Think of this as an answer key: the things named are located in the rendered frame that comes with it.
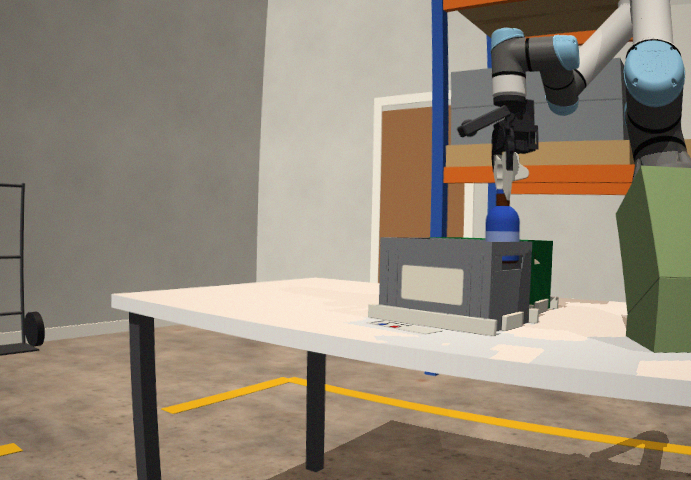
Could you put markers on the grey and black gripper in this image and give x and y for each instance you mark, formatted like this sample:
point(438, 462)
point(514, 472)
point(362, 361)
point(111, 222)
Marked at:
point(519, 136)

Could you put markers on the white paper pick list strip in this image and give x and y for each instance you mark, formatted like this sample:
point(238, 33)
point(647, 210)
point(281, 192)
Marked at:
point(405, 327)

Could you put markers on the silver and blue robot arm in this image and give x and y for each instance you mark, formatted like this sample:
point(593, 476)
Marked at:
point(654, 75)

